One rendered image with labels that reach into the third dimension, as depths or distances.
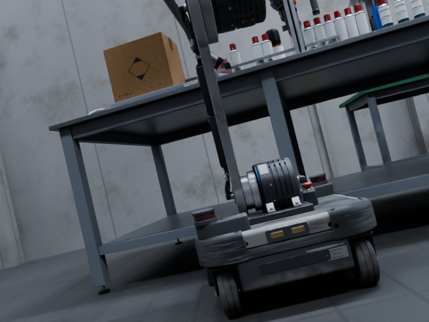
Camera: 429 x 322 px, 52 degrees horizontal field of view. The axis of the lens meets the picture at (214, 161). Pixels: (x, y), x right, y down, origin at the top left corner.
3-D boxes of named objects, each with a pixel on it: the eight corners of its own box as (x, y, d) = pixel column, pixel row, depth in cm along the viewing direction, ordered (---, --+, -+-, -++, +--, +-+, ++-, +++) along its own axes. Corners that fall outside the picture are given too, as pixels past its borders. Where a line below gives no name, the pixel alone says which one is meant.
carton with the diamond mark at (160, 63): (189, 94, 223) (177, 44, 224) (174, 87, 200) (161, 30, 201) (135, 110, 229) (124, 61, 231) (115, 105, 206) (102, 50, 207)
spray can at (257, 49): (269, 73, 233) (260, 36, 234) (267, 71, 228) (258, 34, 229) (259, 76, 234) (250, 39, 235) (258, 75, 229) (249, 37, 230)
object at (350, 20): (361, 46, 223) (352, 8, 223) (362, 44, 218) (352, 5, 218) (351, 50, 224) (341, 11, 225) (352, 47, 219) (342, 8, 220)
